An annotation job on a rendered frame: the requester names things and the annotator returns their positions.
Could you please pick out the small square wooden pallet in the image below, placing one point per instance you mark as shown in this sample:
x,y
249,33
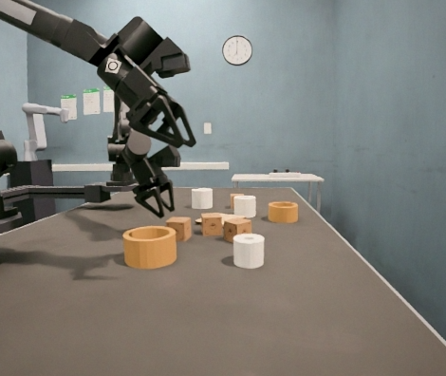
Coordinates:
x,y
224,217

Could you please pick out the orange-brown open cup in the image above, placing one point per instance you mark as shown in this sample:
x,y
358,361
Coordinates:
x,y
283,212

